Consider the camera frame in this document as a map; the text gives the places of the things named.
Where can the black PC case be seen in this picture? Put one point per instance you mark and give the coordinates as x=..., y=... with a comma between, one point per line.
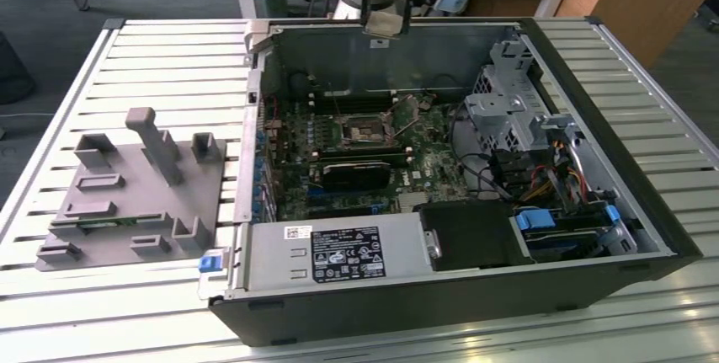
x=394, y=316

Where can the black chair base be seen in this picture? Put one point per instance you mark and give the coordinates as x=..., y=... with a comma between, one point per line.
x=710, y=13

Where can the black RAM slot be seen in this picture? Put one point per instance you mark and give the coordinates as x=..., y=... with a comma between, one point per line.
x=364, y=99
x=364, y=152
x=364, y=94
x=364, y=104
x=364, y=159

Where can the blue plastic clip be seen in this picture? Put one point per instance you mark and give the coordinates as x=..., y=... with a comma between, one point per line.
x=612, y=215

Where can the black rating label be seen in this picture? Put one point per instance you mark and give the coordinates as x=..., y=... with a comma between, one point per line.
x=348, y=255

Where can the wooden cabinet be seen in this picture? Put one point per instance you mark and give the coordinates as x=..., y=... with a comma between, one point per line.
x=646, y=1

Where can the CPU socket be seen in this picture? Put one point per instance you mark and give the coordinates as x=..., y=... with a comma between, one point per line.
x=359, y=131

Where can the grey parts rack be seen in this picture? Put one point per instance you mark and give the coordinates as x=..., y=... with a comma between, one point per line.
x=140, y=194

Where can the silver chipset heatsink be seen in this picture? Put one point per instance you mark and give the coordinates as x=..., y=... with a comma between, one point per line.
x=412, y=203

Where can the white case sticker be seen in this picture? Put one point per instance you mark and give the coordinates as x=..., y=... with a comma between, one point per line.
x=379, y=43

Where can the silver CPU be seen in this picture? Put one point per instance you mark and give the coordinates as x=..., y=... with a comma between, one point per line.
x=384, y=24

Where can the silver power supply unit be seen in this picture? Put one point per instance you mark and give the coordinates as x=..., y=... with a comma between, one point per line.
x=270, y=253

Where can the blue disk carrier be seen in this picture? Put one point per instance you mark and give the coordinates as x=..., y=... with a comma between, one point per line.
x=534, y=220

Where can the blue case latch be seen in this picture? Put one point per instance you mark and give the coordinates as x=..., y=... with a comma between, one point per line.
x=209, y=264

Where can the black graphics card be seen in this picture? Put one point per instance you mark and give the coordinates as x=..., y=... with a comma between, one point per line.
x=356, y=177

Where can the black plastic shroud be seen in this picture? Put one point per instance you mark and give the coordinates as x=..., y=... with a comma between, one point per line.
x=471, y=232

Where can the green RAM stick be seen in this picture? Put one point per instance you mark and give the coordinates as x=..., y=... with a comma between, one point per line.
x=128, y=221

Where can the green motherboard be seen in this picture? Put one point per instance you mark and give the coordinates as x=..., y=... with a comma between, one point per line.
x=432, y=161

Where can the metal drive cage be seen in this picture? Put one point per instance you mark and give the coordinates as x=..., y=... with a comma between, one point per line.
x=500, y=106

